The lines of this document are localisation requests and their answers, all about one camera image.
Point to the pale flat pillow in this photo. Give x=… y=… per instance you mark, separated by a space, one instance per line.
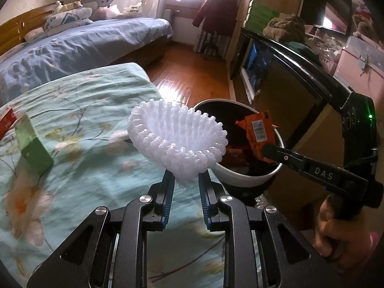
x=34 y=34

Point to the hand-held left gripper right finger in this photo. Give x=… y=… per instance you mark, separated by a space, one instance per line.
x=204 y=199

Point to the dark green cloth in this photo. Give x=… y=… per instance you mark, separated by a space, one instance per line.
x=304 y=52

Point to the pink plush toy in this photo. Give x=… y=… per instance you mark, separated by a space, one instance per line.
x=106 y=12

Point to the white bin with black liner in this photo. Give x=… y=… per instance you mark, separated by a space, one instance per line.
x=240 y=177

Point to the orange snack packet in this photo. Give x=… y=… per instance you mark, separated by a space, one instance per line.
x=258 y=129

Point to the stack of green boxes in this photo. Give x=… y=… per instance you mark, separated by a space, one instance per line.
x=261 y=15

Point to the desk with drawers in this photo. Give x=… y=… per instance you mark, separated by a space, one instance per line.
x=186 y=7

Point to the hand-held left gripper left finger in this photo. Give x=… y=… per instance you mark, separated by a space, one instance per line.
x=168 y=199

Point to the green carton box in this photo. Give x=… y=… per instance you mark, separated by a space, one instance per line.
x=34 y=150

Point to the brown fuzzy plush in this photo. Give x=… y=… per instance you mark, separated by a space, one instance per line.
x=285 y=27

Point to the white foam fruit net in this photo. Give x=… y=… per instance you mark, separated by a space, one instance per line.
x=171 y=138

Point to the wooden headboard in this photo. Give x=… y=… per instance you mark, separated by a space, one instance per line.
x=21 y=24

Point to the person's right hand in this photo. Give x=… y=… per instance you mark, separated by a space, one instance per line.
x=327 y=231

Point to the red snack wrapper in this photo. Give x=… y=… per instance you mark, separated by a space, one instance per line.
x=237 y=153

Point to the red carton box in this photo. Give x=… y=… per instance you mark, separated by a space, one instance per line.
x=6 y=123

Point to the brown teddy bear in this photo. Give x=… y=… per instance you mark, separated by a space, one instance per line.
x=364 y=21

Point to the blue and white patterned pillow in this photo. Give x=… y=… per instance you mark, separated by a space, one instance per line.
x=69 y=18

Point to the dark red coat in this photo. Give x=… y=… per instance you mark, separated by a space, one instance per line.
x=216 y=12

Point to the bed with blue sheet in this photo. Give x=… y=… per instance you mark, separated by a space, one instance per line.
x=90 y=42

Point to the small plush toys on headboard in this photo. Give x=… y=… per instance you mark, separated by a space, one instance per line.
x=67 y=6

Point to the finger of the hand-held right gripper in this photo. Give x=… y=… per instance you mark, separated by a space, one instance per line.
x=283 y=157

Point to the black glass media cabinet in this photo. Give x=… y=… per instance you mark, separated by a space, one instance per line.
x=288 y=84

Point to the pink storage box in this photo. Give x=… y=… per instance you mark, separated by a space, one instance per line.
x=360 y=63

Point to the coat rack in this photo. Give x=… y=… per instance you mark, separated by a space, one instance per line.
x=210 y=46

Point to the black television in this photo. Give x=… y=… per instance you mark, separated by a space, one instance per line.
x=325 y=10

